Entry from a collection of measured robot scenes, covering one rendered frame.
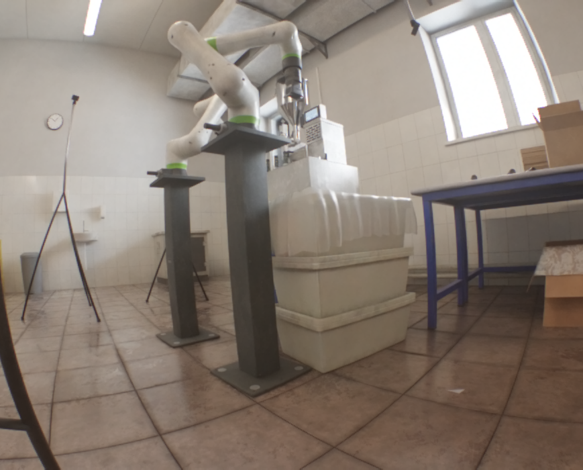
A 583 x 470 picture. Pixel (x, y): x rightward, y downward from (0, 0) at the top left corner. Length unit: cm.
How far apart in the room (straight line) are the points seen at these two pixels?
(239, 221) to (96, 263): 421
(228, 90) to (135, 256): 435
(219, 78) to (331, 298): 89
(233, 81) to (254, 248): 59
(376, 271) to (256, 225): 53
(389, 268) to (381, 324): 25
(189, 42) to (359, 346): 141
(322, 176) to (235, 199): 85
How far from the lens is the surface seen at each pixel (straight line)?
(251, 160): 110
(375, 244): 127
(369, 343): 130
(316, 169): 179
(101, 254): 511
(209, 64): 115
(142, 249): 520
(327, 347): 113
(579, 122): 163
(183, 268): 167
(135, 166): 540
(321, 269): 105
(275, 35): 138
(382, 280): 129
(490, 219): 289
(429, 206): 158
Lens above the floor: 51
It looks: 2 degrees up
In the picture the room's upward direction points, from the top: 4 degrees counter-clockwise
